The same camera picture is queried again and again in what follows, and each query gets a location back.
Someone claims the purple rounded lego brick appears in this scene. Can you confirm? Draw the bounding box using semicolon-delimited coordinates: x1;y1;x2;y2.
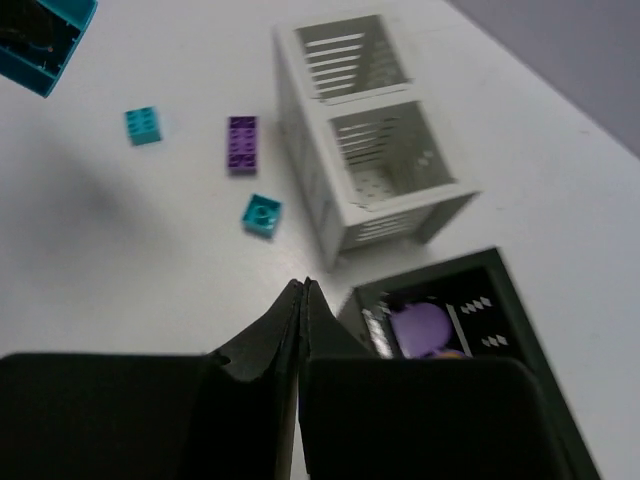
390;303;453;358

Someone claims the cyan square lego brick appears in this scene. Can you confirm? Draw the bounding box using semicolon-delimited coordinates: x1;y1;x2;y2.
124;106;163;147

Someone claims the purple rectangular lego brick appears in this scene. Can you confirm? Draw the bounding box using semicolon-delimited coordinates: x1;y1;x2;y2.
226;116;259;175

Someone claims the white two-compartment container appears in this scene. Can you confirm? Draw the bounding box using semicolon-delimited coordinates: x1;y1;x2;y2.
272;7;479;267

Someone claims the black two-compartment container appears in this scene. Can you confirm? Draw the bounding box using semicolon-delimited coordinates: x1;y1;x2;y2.
337;247;600;479

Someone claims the cyan rounded lego brick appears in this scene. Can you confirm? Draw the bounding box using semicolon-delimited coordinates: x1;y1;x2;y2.
1;0;98;98

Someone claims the orange rounded lego brick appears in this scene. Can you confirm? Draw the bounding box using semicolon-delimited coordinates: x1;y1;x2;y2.
431;349;467;359

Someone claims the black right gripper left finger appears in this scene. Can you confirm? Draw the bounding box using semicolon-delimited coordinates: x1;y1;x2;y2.
1;280;302;479

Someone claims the cyan hollow lego brick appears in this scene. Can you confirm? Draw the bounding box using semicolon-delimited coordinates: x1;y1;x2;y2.
242;194;282;239

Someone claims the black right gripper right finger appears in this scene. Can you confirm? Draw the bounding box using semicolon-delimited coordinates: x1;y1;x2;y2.
299;280;570;479

